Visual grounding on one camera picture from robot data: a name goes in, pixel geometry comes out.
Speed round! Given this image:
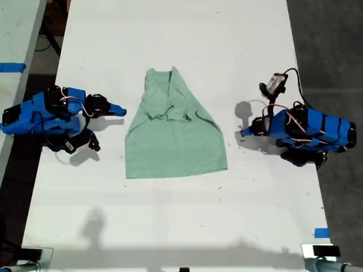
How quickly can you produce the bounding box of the black camera box with label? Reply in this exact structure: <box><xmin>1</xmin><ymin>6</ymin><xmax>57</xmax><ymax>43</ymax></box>
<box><xmin>64</xmin><ymin>129</ymin><xmax>102</xmax><ymax>155</ymax></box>

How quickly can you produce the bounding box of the black cable bundle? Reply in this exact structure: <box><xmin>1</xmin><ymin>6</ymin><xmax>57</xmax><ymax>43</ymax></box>
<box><xmin>35</xmin><ymin>16</ymin><xmax>62</xmax><ymax>57</ymax></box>

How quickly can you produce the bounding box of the grey and black camera box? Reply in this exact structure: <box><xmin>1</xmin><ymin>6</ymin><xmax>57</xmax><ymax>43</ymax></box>
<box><xmin>259</xmin><ymin>73</ymin><xmax>288</xmax><ymax>100</ymax></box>

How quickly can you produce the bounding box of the pale side table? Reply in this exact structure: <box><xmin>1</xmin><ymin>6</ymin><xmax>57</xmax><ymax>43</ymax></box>
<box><xmin>0</xmin><ymin>0</ymin><xmax>48</xmax><ymax>178</ymax></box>

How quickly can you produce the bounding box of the thin white cable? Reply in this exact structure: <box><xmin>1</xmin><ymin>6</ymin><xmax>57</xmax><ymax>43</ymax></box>
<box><xmin>246</xmin><ymin>98</ymin><xmax>269</xmax><ymax>109</ymax></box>
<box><xmin>54</xmin><ymin>150</ymin><xmax>71</xmax><ymax>165</ymax></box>

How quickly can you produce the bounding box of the black camera cable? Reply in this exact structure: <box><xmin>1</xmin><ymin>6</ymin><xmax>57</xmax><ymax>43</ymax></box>
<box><xmin>282</xmin><ymin>67</ymin><xmax>314</xmax><ymax>111</ymax></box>

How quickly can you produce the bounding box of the long blue tape strip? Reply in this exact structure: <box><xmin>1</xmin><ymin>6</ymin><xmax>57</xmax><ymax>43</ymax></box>
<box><xmin>0</xmin><ymin>62</ymin><xmax>27</xmax><ymax>73</ymax></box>

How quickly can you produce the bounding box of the short blue tape strip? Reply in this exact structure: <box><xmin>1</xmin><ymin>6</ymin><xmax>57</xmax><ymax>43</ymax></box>
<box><xmin>314</xmin><ymin>227</ymin><xmax>331</xmax><ymax>239</ymax></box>

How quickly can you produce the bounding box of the short black camera stalk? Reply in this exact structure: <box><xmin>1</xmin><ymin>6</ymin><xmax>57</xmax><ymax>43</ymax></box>
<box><xmin>266</xmin><ymin>96</ymin><xmax>279</xmax><ymax>114</ymax></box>

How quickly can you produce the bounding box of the pale green T-shirt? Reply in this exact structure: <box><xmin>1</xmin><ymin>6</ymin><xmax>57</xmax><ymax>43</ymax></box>
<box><xmin>124</xmin><ymin>66</ymin><xmax>229</xmax><ymax>180</ymax></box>

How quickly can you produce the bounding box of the small black box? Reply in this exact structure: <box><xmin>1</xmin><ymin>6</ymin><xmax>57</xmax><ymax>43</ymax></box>
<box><xmin>20</xmin><ymin>248</ymin><xmax>44</xmax><ymax>262</ymax></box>
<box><xmin>313</xmin><ymin>245</ymin><xmax>341</xmax><ymax>257</ymax></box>

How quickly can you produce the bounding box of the grey metal tube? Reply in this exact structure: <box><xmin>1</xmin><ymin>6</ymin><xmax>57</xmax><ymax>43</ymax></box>
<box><xmin>0</xmin><ymin>262</ymin><xmax>41</xmax><ymax>272</ymax></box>
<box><xmin>305</xmin><ymin>259</ymin><xmax>363</xmax><ymax>272</ymax></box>

